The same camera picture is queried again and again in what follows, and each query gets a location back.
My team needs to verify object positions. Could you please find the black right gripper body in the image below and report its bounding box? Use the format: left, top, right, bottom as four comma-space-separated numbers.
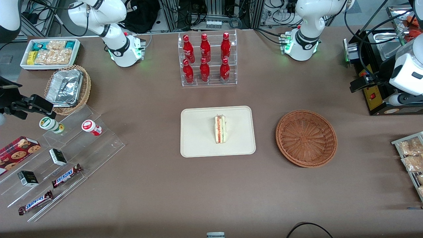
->
0, 76, 25, 115

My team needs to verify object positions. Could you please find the triangular sandwich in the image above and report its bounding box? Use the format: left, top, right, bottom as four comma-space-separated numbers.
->
214, 114, 227, 144

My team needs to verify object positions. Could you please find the aluminium foil tray stack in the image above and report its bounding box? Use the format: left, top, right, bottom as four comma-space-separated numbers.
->
46, 69, 84, 108

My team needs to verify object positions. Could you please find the white snack tray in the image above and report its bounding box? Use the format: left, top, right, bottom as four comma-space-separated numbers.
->
20, 39, 81, 71

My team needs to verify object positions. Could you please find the oval light wicker basket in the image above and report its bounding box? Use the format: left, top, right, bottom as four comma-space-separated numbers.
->
44, 65, 91, 115

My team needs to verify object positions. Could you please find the grey metal rack tray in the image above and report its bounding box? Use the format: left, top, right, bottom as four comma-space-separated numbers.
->
392, 132, 423, 202

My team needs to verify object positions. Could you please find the round brown wicker basket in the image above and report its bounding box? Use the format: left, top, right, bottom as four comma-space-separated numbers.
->
276, 110, 338, 168

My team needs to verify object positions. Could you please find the cream plastic tray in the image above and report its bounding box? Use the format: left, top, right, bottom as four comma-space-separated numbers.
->
180, 106, 256, 158

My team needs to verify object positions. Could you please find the black machine with yellow panel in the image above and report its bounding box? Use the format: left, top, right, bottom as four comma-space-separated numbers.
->
343, 5, 423, 116

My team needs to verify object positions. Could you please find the green cap small bottle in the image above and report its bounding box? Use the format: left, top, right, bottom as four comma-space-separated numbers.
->
39, 117, 65, 134

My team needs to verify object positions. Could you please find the red cookie box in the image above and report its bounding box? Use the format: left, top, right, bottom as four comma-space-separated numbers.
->
0, 136, 41, 176

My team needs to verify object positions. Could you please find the clear rice cracker bag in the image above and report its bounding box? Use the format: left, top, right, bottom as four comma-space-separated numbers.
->
46, 40, 66, 51
35, 49, 73, 65

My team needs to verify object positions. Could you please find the red cap small bottle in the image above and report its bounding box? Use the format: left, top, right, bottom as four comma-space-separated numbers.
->
82, 120, 103, 137

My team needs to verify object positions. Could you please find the small black box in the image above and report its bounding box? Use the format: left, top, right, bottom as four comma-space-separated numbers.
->
49, 148, 67, 166
18, 171, 39, 187

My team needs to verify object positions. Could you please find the clear acrylic stepped display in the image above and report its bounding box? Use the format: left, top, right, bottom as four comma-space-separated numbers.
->
0, 105, 125, 222

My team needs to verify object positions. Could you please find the Snickers bar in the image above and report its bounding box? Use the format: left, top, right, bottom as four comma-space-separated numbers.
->
51, 164, 83, 189
18, 190, 53, 216

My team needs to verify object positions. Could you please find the black bag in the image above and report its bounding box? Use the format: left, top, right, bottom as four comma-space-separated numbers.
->
120, 0, 161, 34

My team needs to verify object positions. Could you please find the red cola bottle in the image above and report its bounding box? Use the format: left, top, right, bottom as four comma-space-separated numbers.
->
183, 35, 195, 63
221, 32, 231, 60
183, 59, 194, 84
200, 33, 211, 62
200, 58, 210, 82
220, 58, 230, 83

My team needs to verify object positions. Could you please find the clear acrylic bottle rack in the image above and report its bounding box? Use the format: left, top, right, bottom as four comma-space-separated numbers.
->
178, 30, 238, 87

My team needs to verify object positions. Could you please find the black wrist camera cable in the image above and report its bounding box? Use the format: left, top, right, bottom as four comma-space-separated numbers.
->
344, 0, 417, 81

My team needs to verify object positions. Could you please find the black floor cable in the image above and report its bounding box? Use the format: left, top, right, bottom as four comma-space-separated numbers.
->
286, 222, 334, 238

